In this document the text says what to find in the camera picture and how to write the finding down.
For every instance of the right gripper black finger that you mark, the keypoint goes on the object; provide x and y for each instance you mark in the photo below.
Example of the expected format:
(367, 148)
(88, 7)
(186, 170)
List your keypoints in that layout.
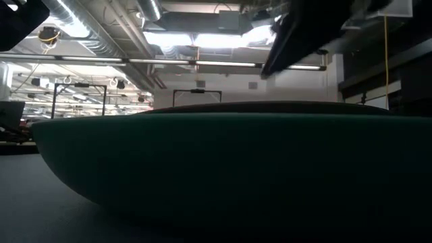
(293, 44)

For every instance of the pink plastic plate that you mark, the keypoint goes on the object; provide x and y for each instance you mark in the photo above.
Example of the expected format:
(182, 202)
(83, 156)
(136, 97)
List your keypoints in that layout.
(270, 108)

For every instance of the green bowl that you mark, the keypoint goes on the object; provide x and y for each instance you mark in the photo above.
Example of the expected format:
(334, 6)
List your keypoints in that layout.
(219, 162)

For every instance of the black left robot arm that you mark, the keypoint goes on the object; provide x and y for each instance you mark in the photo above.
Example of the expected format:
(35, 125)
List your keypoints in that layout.
(17, 20)

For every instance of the bright ceiling light panel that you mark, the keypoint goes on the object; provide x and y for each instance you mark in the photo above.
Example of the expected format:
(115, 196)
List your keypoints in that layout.
(216, 40)

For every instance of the grey ceiling unit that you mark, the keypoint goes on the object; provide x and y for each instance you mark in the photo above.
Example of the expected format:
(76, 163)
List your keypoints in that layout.
(202, 23)

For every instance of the long ceiling light strip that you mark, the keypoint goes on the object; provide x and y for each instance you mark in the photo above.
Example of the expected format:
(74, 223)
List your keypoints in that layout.
(158, 61)

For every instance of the dark monitor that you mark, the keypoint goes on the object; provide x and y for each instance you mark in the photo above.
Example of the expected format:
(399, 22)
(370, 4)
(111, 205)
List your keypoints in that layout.
(11, 114)

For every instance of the black cell frame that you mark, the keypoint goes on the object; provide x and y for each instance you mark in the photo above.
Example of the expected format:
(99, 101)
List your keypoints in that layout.
(79, 85)
(197, 91)

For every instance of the black desk frame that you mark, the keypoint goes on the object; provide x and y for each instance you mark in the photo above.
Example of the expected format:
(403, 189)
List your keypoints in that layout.
(415, 84)

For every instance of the silver ventilation duct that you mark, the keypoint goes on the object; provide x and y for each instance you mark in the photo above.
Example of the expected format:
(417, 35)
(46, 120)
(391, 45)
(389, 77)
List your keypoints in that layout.
(98, 37)

